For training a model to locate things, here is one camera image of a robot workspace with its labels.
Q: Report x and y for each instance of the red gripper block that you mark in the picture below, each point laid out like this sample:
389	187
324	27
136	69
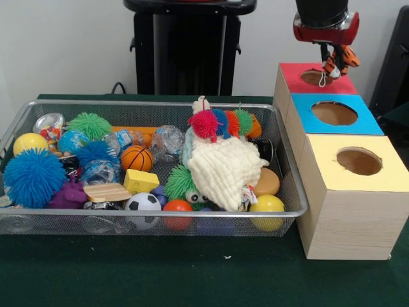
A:
319	34

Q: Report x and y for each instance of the orange striped tiger plush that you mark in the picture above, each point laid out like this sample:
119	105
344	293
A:
350	57

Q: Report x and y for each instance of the multicolour spiky caterpillar toy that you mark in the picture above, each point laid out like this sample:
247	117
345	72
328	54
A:
223	123

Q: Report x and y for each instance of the cream waffle cloth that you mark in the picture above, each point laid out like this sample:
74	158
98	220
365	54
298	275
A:
223	169

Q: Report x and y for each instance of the light blue waffle cloth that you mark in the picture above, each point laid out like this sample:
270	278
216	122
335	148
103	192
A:
186	147

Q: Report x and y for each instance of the wooden box with three holes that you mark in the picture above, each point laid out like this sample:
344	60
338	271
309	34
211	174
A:
348	224

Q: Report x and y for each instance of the shallow clear mesh bin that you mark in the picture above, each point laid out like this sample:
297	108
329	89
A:
64	225

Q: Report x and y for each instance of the black chair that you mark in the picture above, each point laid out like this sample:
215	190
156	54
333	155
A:
393	64

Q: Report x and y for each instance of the dark green table cloth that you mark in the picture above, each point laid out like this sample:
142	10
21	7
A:
399	121
159	272

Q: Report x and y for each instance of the yellow plastic ball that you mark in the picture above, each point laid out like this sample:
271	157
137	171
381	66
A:
267	206

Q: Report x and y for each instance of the green spiky ball with eyes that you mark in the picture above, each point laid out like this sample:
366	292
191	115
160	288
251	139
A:
179	184

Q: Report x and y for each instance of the small basketball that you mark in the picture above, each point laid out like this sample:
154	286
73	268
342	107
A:
137	158

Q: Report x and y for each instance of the yellow foam block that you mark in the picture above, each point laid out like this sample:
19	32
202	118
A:
140	181

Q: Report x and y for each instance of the small soccer ball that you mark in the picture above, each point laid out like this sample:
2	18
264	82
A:
142	203

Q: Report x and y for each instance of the plain green spiky ball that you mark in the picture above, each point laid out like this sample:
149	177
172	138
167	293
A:
89	124

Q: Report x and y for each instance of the large blue spiky ball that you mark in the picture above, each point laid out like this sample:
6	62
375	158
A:
33	177

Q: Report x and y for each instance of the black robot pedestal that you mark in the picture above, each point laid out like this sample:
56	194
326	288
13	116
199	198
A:
191	64

